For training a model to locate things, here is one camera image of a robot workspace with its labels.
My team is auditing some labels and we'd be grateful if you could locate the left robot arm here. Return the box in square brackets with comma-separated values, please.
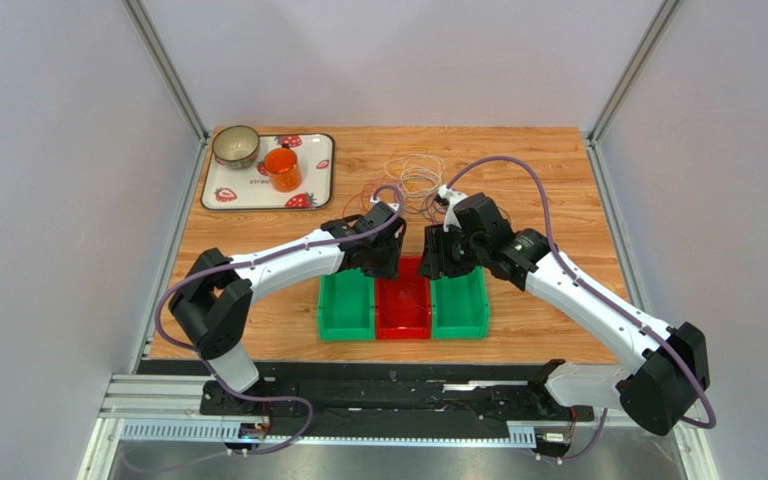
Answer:
[161, 202, 406, 394]

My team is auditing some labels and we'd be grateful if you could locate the left green plastic bin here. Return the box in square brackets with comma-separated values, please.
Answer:
[317, 269, 375, 341]

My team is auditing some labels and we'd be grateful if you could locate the aluminium frame rail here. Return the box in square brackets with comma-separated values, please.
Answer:
[79, 360, 716, 479]

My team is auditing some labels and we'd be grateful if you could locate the red plastic bin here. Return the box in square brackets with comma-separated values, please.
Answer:
[375, 256, 432, 340]

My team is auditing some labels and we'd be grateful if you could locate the orange glass cup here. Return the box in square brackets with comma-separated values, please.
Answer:
[263, 147, 302, 192]

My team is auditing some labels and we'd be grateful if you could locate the green plastic bin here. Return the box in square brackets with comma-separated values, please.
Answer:
[317, 269, 375, 341]
[430, 268, 490, 340]

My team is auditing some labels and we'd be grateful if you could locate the white strawberry tray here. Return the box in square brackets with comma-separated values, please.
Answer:
[201, 133, 336, 211]

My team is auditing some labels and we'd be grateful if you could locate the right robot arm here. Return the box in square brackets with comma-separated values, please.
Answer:
[418, 187, 709, 436]

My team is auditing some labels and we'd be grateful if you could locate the right green plastic bin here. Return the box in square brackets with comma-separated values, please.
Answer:
[430, 268, 490, 340]

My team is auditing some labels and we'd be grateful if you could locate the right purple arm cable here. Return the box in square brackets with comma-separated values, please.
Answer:
[443, 155, 718, 465]

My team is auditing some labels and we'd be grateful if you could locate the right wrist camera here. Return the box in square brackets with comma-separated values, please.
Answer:
[435, 185, 467, 232]

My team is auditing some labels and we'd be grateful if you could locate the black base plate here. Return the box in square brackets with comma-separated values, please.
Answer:
[199, 362, 598, 423]

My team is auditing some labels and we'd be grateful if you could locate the white cable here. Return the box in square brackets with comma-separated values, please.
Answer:
[397, 154, 447, 201]

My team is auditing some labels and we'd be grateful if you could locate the ceramic bowl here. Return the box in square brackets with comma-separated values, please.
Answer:
[212, 125, 260, 169]

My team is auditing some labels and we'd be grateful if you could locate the orange cable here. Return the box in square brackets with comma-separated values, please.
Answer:
[342, 179, 385, 218]

